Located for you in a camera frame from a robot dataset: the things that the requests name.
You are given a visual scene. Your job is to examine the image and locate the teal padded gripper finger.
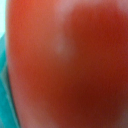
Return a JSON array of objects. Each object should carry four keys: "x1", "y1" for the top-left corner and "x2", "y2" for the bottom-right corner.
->
[{"x1": 0, "y1": 36, "x2": 20, "y2": 128}]

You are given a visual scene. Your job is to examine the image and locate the red toy tomato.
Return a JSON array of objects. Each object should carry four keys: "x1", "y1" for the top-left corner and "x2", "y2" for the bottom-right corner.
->
[{"x1": 6, "y1": 0, "x2": 128, "y2": 128}]

